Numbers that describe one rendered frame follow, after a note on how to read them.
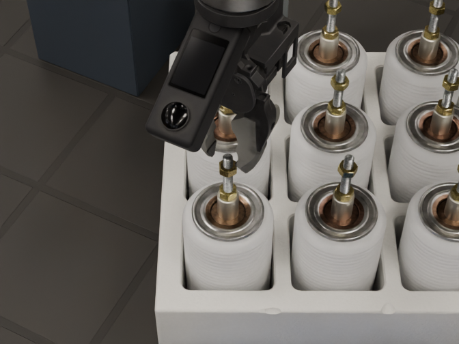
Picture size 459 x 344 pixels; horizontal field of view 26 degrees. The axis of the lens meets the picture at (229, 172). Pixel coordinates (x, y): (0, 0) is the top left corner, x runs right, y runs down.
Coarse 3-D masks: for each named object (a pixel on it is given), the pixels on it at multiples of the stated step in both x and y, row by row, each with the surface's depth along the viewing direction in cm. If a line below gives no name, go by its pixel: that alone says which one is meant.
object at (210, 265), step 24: (264, 216) 103; (192, 240) 102; (216, 240) 101; (240, 240) 101; (264, 240) 102; (192, 264) 106; (216, 264) 103; (240, 264) 103; (264, 264) 107; (192, 288) 110; (216, 288) 107; (240, 288) 107; (264, 288) 111
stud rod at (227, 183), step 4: (224, 156) 97; (228, 156) 97; (232, 156) 97; (224, 160) 96; (228, 160) 96; (232, 160) 97; (224, 164) 97; (228, 164) 97; (232, 164) 97; (228, 168) 97; (232, 176) 99; (224, 180) 99; (228, 180) 99; (232, 180) 99; (224, 184) 99; (228, 184) 99; (232, 184) 100; (224, 188) 100; (228, 188) 100; (232, 188) 100; (228, 192) 100
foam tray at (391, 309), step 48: (288, 144) 121; (384, 144) 120; (384, 192) 114; (288, 240) 110; (384, 240) 110; (288, 288) 106; (384, 288) 106; (192, 336) 108; (240, 336) 108; (288, 336) 108; (336, 336) 108; (384, 336) 108; (432, 336) 108
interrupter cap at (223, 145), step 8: (216, 120) 112; (216, 128) 111; (216, 136) 110; (224, 136) 110; (232, 136) 110; (216, 144) 109; (224, 144) 109; (232, 144) 109; (224, 152) 109; (232, 152) 109
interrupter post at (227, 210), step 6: (234, 198) 101; (222, 204) 101; (228, 204) 101; (234, 204) 101; (222, 210) 102; (228, 210) 102; (234, 210) 102; (222, 216) 103; (228, 216) 102; (234, 216) 103
